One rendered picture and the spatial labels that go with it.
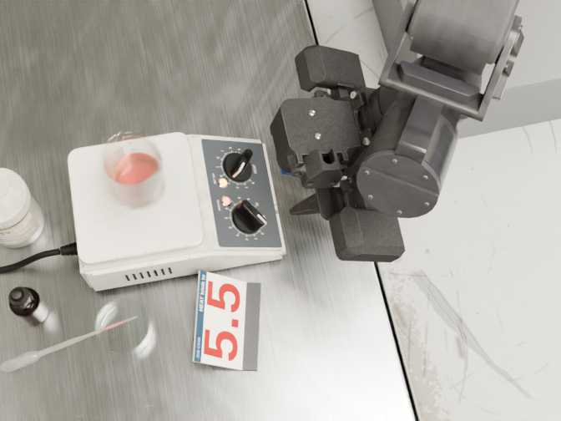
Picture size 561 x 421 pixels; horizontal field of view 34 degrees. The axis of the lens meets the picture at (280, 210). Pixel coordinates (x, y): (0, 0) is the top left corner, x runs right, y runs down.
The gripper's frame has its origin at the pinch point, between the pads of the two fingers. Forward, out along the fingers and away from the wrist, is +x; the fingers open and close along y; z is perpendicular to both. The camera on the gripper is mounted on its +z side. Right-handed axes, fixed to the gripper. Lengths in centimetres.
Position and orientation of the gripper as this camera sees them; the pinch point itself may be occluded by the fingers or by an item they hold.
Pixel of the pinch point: (312, 177)
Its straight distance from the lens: 78.3
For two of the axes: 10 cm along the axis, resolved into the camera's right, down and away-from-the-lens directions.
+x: -5.7, 3.8, 7.3
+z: -8.0, -0.6, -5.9
